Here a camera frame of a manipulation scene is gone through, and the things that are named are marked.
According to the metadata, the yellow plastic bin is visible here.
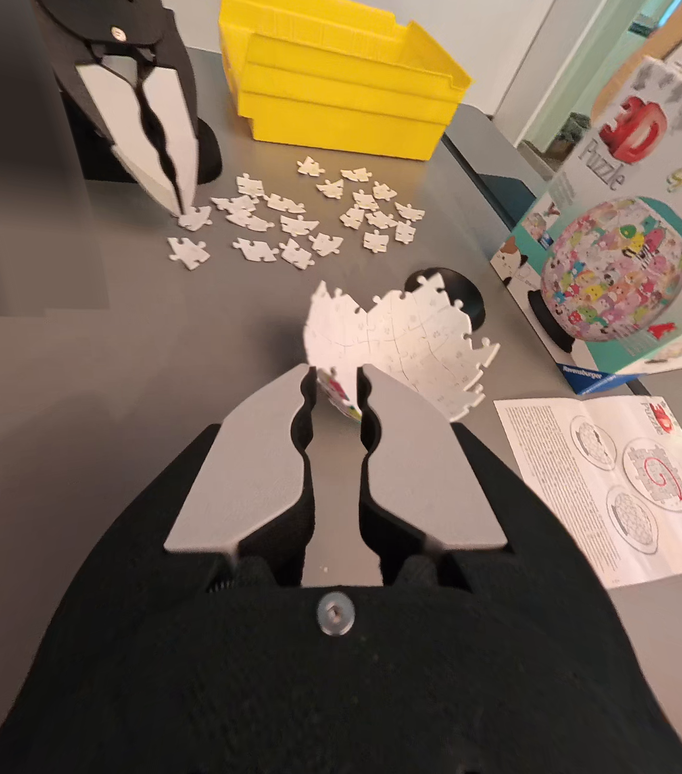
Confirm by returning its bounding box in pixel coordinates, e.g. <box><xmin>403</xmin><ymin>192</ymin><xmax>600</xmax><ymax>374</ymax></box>
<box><xmin>219</xmin><ymin>0</ymin><xmax>475</xmax><ymax>163</ymax></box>

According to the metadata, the black ball stand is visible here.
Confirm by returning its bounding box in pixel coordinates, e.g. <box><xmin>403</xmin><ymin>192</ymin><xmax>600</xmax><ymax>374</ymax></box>
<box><xmin>404</xmin><ymin>267</ymin><xmax>487</xmax><ymax>331</ymax></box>

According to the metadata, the spread of white jigsaw pieces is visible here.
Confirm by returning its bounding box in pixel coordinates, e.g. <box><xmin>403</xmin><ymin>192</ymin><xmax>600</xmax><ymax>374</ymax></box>
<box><xmin>167</xmin><ymin>156</ymin><xmax>428</xmax><ymax>272</ymax></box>

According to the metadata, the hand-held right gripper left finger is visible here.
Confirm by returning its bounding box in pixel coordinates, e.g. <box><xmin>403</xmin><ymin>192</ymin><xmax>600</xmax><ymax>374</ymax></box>
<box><xmin>163</xmin><ymin>363</ymin><xmax>319</xmax><ymax>556</ymax></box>

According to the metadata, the colourful puzzle box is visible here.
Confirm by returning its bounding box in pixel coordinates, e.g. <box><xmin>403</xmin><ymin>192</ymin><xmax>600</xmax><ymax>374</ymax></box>
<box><xmin>489</xmin><ymin>56</ymin><xmax>682</xmax><ymax>397</ymax></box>

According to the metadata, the folded paper leaflet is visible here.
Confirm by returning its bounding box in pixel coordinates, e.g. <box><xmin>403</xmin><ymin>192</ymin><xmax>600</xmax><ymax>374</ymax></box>
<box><xmin>494</xmin><ymin>396</ymin><xmax>682</xmax><ymax>590</ymax></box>

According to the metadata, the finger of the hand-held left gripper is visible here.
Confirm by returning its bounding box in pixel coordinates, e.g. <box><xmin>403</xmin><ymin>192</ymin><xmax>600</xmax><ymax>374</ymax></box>
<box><xmin>75</xmin><ymin>59</ymin><xmax>183</xmax><ymax>217</ymax></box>
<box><xmin>141</xmin><ymin>64</ymin><xmax>200</xmax><ymax>211</ymax></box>

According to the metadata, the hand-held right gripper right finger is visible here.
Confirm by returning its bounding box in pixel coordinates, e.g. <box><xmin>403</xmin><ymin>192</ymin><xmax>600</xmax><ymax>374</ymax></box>
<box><xmin>358</xmin><ymin>364</ymin><xmax>510</xmax><ymax>554</ymax></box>

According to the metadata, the dark blue cable tray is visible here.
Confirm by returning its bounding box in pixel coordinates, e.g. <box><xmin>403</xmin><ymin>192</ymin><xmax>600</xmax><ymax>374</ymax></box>
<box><xmin>477</xmin><ymin>172</ymin><xmax>539</xmax><ymax>214</ymax></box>

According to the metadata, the partly built puzzle ball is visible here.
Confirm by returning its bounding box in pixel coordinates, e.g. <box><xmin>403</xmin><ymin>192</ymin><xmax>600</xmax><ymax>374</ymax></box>
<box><xmin>303</xmin><ymin>272</ymin><xmax>502</xmax><ymax>425</ymax></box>

